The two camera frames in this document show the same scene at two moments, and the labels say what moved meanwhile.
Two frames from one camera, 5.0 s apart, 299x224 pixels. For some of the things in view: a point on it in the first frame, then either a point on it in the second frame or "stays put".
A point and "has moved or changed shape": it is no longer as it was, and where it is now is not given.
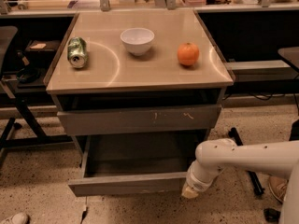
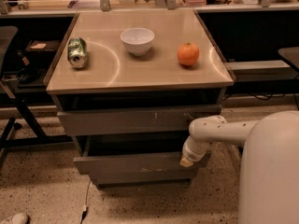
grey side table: (291, 54) stays put
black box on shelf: (39, 53) stays put
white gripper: (197, 186) → (191, 155)
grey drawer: (135, 165) has moved or changed shape
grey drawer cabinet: (138, 91) stays put
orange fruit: (188, 53) stays put
